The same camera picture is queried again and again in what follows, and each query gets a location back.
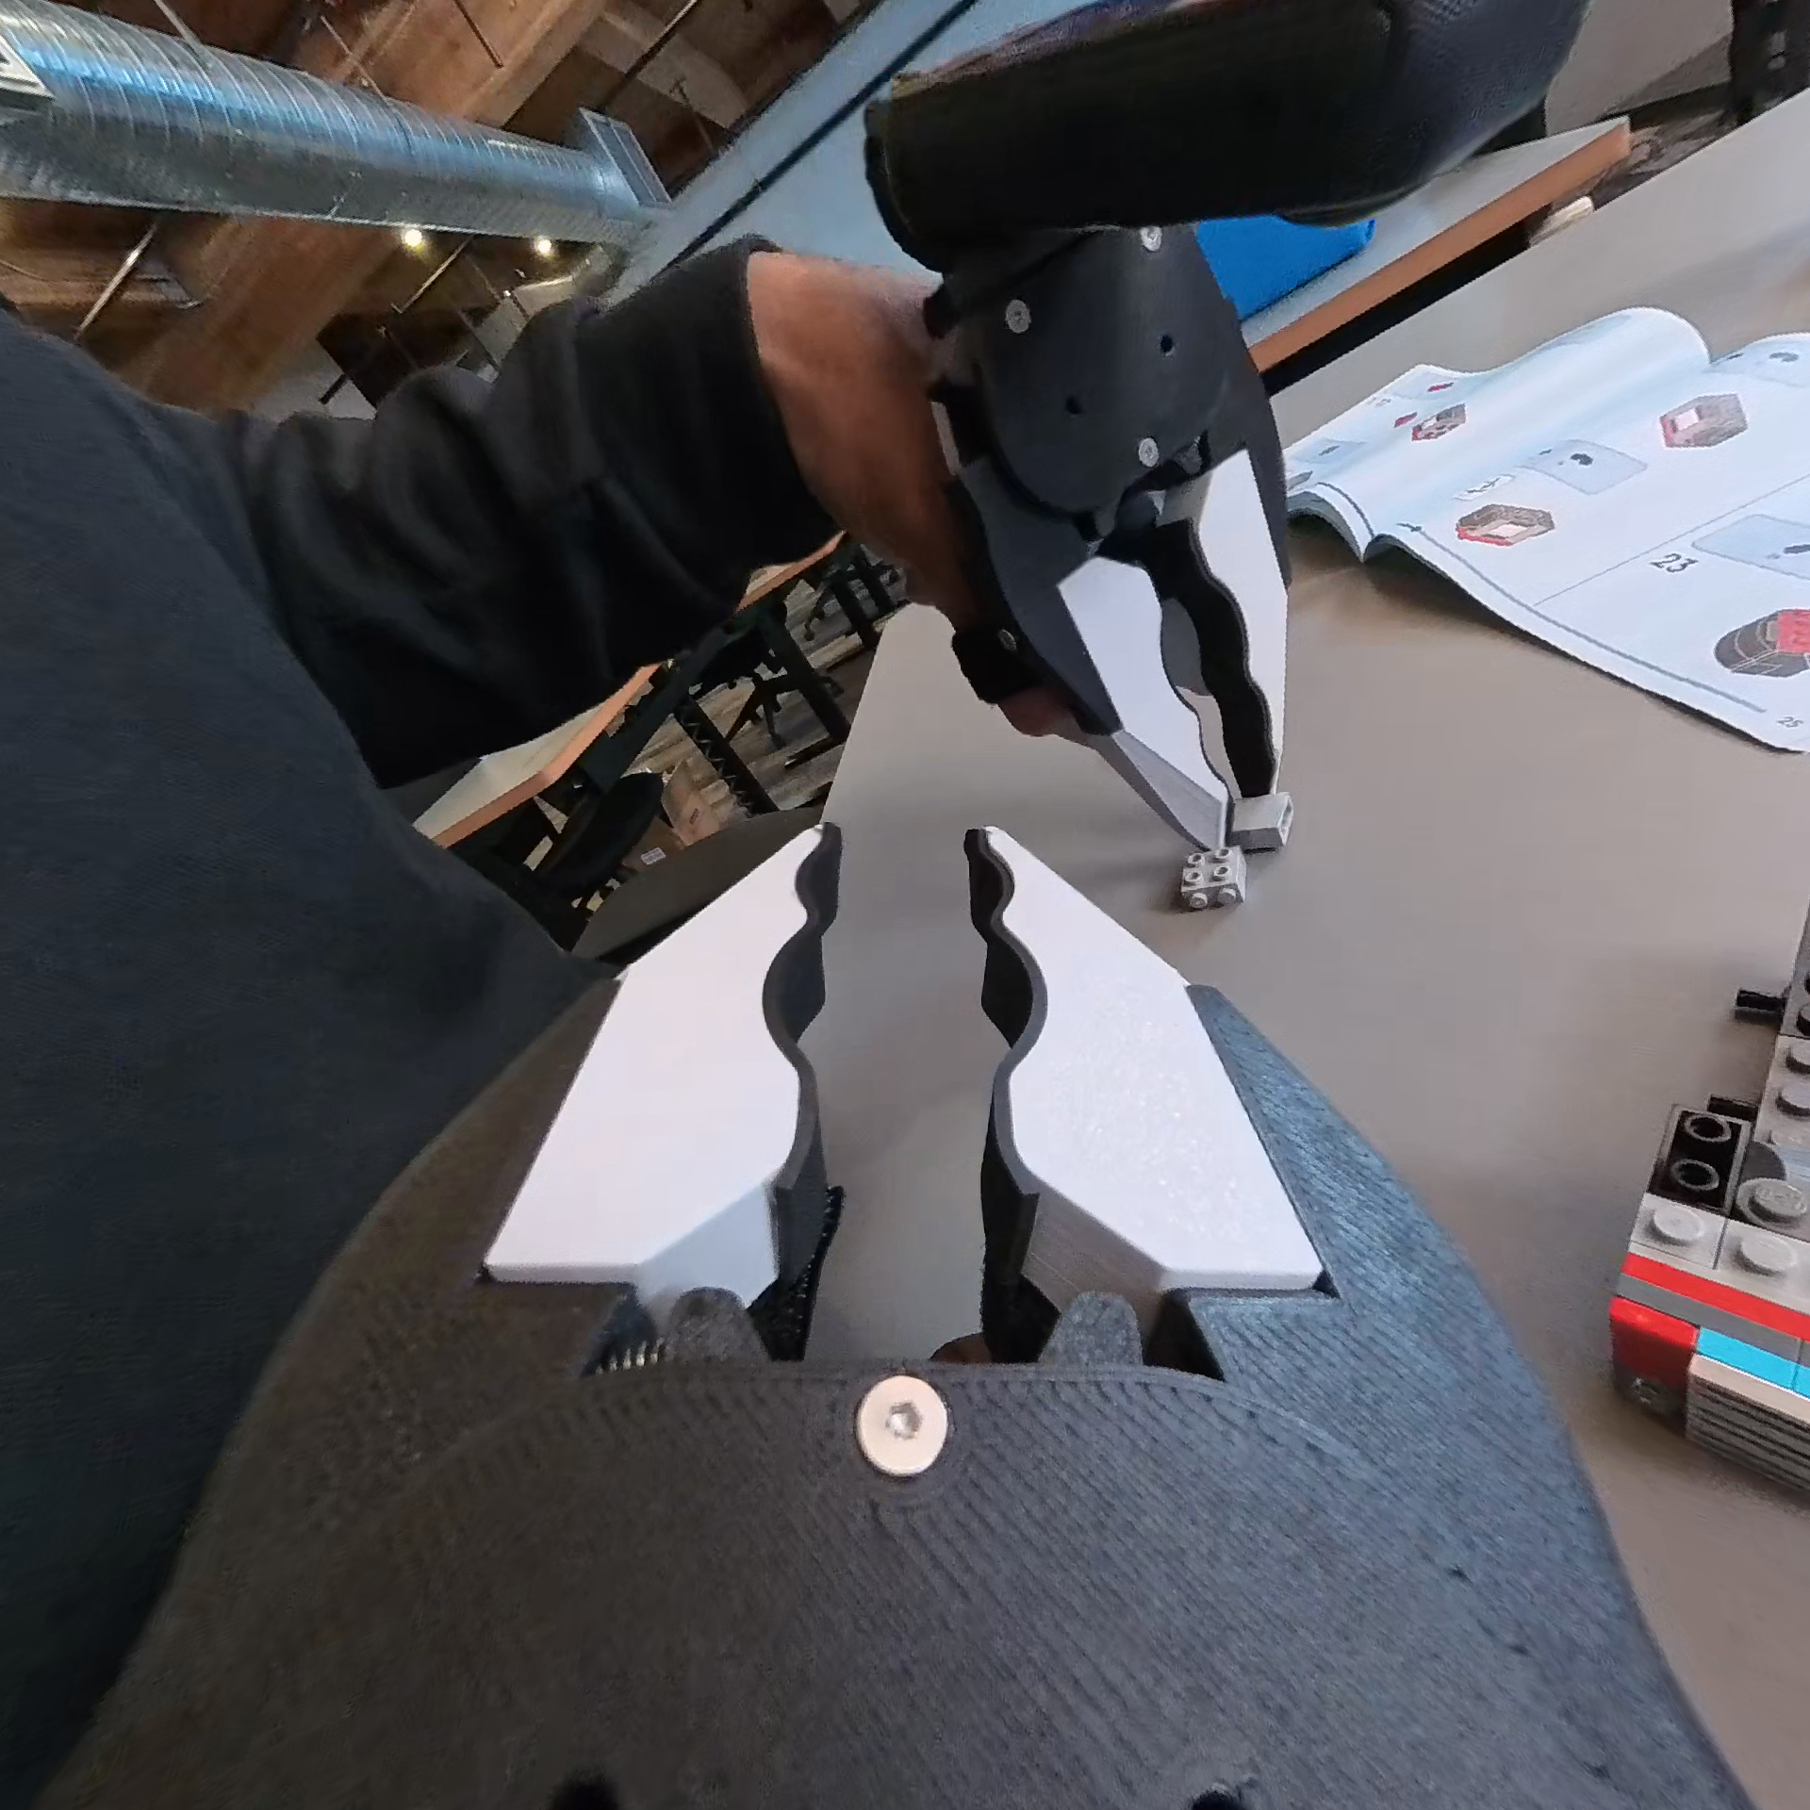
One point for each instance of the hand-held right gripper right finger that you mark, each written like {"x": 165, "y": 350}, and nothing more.
{"x": 1146, "y": 1131}

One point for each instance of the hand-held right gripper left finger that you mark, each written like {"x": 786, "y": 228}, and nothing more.
{"x": 651, "y": 1117}

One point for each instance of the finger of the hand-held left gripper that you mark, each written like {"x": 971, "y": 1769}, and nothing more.
{"x": 1251, "y": 594}
{"x": 1125, "y": 652}

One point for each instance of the grey hollow square brick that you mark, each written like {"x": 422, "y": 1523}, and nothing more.
{"x": 1264, "y": 823}

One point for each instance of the grey studded small brick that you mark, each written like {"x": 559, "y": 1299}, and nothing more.
{"x": 1213, "y": 880}

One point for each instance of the brick instruction booklet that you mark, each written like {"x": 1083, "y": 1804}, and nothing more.
{"x": 1584, "y": 480}

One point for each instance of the toy brick truck model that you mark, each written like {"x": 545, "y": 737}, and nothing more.
{"x": 1725, "y": 1314}

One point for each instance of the person's left forearm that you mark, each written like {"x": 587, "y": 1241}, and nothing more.
{"x": 566, "y": 494}

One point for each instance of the grey desk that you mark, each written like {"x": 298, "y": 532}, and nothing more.
{"x": 1415, "y": 990}

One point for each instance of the person's left hand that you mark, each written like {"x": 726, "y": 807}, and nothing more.
{"x": 864, "y": 412}

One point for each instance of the blue storage box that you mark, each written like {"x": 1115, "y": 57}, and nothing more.
{"x": 1286, "y": 263}

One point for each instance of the black office chair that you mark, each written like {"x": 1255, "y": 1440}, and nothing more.
{"x": 580, "y": 849}

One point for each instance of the cardboard box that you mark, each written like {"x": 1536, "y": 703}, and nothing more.
{"x": 703, "y": 813}

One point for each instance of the wood-edged table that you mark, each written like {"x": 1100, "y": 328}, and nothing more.
{"x": 1458, "y": 213}
{"x": 538, "y": 765}

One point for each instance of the person's black jacket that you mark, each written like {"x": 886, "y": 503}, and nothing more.
{"x": 170, "y": 990}

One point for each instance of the silver ventilation duct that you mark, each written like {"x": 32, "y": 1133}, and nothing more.
{"x": 282, "y": 127}

